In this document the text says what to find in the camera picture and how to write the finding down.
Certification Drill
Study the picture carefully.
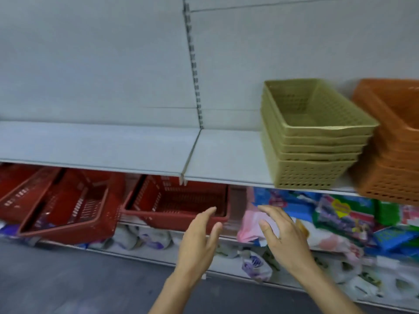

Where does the person's right hand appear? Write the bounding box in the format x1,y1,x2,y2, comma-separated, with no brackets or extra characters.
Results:
258,205,317,276

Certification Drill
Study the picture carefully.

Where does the person's left hand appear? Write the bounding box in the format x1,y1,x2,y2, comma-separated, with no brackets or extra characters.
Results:
173,207,224,280

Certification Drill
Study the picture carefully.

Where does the person's left forearm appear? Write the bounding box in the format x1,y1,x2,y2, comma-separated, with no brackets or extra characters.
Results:
149,269,207,314

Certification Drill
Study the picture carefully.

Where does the person's right forearm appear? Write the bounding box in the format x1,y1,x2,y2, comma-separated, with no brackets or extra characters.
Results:
293,260,364,314

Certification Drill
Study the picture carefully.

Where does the pink plastic packet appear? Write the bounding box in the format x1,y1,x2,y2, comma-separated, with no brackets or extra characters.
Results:
236,206,279,243

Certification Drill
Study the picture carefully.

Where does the red plastic shopping basket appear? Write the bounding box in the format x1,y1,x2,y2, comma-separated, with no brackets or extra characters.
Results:
122,175,230,234
0,164,63,223
17,169,126,246

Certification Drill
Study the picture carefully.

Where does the row of white tissue packs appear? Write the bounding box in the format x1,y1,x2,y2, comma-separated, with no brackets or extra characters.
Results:
0,220,419,303

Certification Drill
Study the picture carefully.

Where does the green perforated plastic basket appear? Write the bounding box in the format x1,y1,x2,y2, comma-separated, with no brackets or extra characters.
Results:
261,95,373,146
261,106,367,154
264,79,380,138
261,118,361,161
261,131,357,189

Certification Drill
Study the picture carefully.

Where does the grey metal shelf board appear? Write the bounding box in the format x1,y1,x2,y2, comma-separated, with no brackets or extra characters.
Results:
181,129,361,194
0,120,201,177

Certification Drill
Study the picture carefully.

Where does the pile of colourful packets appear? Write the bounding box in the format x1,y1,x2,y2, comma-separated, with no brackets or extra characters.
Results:
252,187,419,259

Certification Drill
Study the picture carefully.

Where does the orange perforated plastic basket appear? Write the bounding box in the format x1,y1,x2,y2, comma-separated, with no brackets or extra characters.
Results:
350,160,419,207
371,134,419,155
352,78,419,142
367,150,419,172

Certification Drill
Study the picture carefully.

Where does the slotted metal shelf upright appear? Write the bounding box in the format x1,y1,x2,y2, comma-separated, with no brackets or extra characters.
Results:
182,0,204,130

